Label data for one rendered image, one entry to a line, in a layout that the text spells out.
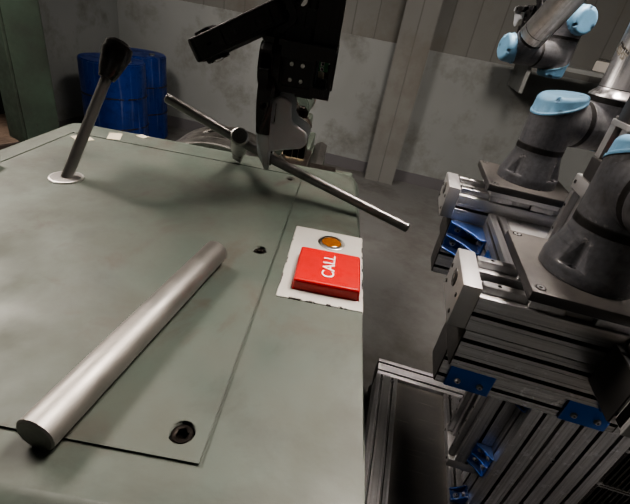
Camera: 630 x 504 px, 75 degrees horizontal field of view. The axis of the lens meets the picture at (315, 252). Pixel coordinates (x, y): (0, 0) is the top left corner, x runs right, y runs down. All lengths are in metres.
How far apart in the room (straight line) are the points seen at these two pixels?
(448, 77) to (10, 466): 4.34
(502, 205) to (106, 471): 1.11
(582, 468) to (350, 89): 3.82
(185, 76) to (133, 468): 4.93
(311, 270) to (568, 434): 1.02
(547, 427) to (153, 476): 1.11
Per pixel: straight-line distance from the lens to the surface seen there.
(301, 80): 0.48
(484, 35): 4.44
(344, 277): 0.37
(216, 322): 0.32
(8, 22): 3.04
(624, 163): 0.73
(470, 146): 4.56
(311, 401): 0.28
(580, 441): 1.31
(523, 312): 0.77
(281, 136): 0.50
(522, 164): 1.20
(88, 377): 0.27
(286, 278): 0.37
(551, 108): 1.18
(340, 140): 4.59
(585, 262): 0.76
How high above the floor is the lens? 1.47
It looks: 31 degrees down
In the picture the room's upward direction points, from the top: 11 degrees clockwise
